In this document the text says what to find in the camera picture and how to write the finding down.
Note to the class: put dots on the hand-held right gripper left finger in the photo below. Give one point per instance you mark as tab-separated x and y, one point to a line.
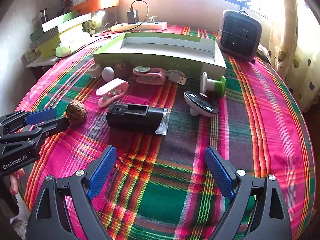
102	172

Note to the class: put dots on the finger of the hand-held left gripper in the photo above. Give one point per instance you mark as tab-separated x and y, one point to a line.
56	126
41	115

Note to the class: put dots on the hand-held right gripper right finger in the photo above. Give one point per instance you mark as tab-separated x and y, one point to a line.
218	172

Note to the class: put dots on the brown walnut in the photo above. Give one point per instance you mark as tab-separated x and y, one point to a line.
77	112
121	69

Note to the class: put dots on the black device with clear cap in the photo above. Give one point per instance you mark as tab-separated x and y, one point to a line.
135	118

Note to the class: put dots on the pink white clip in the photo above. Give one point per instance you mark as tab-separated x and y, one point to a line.
111	90

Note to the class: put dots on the small white round jar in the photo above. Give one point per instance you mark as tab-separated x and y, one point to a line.
95	71

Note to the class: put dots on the white oval device black face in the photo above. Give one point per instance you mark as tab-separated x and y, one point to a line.
201	103

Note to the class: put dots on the white egg-shaped object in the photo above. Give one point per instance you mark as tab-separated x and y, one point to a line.
108	73

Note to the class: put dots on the green white spool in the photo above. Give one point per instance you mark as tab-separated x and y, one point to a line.
215	83

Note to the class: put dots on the pink clip with green insert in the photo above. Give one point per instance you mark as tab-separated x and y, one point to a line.
150	75

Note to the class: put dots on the green white cardboard box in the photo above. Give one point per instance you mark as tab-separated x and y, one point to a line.
162	55

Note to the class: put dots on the person's left hand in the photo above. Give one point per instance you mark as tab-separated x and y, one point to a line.
15	183

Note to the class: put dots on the pink green plaid tablecloth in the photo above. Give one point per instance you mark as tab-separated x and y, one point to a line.
175	170

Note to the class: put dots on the yellow-green box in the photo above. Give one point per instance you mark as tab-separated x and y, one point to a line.
48	47

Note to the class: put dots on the green tissue pack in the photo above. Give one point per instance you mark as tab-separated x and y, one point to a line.
71	46

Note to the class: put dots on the grey patterned box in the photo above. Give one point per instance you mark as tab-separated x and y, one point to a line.
43	36

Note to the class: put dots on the flat green white box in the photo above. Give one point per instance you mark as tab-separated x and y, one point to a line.
65	21

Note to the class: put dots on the glass jar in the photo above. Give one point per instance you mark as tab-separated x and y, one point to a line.
42	17

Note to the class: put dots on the orange box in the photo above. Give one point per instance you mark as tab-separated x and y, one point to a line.
97	3

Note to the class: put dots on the white power strip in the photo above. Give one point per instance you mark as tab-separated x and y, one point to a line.
140	26

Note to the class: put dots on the black charger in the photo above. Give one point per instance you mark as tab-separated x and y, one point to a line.
132	17

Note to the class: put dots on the small grey desk heater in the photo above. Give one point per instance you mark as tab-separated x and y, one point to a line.
238	36

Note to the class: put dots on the cream heart-print curtain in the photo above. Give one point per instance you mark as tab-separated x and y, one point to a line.
297	55

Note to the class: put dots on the white plug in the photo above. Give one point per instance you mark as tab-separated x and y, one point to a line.
152	19

